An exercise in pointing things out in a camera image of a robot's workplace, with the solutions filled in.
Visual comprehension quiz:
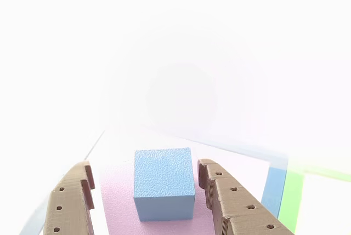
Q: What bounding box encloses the large purple cube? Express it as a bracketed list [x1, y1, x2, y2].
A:
[100, 161, 216, 235]

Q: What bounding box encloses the small blue cube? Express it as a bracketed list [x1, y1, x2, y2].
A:
[133, 147, 196, 222]

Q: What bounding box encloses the blue tape square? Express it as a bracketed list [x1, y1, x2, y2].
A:
[18, 129, 289, 235]

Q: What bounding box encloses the green tape square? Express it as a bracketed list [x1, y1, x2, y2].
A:
[278, 161, 351, 234]

